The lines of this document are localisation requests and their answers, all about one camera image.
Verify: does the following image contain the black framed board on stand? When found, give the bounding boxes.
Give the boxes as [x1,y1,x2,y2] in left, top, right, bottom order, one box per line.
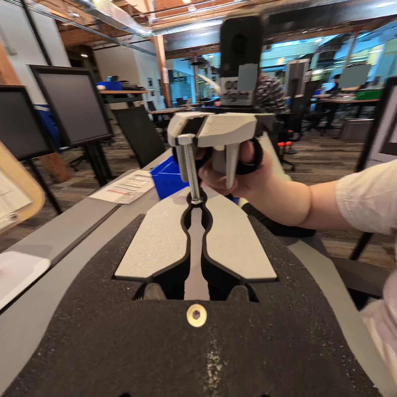
[29,65,115,187]
[0,85,62,214]

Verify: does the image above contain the silver hex bolt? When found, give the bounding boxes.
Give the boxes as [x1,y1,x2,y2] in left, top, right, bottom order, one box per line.
[177,134,202,201]

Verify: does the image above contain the wooden office desk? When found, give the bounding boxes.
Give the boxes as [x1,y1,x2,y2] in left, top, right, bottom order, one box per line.
[99,89,149,109]

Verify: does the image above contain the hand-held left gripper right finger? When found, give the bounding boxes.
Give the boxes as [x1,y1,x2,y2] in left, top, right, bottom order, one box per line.
[200,194,278,284]

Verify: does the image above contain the black framed easel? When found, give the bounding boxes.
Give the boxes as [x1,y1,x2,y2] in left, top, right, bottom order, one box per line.
[350,77,397,260]

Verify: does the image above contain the instruction sheet on clipboard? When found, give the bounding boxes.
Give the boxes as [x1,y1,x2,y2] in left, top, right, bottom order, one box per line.
[0,140,44,234]

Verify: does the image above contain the white sheet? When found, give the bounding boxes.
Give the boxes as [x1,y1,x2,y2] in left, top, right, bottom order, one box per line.
[0,251,51,311]

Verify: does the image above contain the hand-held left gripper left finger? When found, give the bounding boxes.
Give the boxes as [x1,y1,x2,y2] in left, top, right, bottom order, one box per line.
[114,193,194,284]

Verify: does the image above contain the white shirt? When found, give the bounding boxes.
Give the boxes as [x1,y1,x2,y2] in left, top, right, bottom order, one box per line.
[360,273,397,397]

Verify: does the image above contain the black panel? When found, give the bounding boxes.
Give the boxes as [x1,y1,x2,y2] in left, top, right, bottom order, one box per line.
[112,105,166,169]

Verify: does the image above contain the person's right forearm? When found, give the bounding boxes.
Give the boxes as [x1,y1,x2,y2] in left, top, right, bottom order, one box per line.
[305,160,397,236]

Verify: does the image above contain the wooden post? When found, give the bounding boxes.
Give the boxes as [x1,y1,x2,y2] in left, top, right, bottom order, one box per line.
[153,34,172,109]

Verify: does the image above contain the black office chair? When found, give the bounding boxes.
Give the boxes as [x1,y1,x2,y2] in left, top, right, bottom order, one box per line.
[277,80,314,172]

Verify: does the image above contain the silver ceiling duct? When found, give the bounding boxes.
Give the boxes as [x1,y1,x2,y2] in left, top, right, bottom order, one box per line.
[78,0,155,35]

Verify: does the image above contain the blue plastic bin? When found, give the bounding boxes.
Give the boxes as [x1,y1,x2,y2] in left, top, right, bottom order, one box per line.
[150,154,187,209]

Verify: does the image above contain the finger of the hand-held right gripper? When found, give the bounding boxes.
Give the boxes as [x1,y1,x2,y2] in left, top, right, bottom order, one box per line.
[196,114,258,148]
[167,111,215,147]

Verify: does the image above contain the person's right hand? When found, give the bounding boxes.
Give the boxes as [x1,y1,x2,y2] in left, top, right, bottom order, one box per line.
[197,140,312,227]

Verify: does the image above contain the printed paper sheet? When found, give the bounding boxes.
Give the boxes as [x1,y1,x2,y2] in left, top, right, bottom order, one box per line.
[89,169,155,205]

